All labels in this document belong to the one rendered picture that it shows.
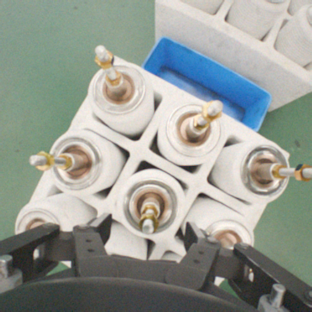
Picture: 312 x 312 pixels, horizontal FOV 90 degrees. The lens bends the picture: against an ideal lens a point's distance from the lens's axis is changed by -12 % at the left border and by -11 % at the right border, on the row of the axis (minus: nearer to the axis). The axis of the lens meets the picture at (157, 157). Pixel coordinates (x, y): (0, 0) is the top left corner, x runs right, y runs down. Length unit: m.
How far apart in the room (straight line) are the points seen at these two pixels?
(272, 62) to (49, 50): 0.63
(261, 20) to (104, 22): 0.46
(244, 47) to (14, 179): 0.70
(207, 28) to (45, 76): 0.48
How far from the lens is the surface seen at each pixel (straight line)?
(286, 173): 0.24
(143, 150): 0.31
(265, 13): 0.42
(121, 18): 0.69
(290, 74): 0.47
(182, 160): 0.24
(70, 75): 0.62
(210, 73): 0.49
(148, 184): 0.24
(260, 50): 0.44
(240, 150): 0.27
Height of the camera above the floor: 0.49
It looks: 87 degrees down
